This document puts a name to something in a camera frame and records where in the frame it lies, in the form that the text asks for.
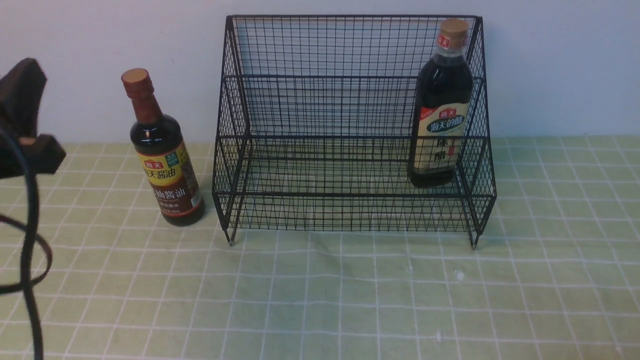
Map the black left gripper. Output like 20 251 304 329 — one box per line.
0 57 66 179

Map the soy sauce bottle red cap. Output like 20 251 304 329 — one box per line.
121 68 206 227

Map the dark vinegar bottle tan cap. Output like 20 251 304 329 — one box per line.
407 18 473 188

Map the green checkered tablecloth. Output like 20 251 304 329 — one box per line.
35 136 640 360

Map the black cable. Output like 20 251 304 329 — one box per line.
0 127 54 360

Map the black wire mesh rack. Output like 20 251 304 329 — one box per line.
212 14 498 247

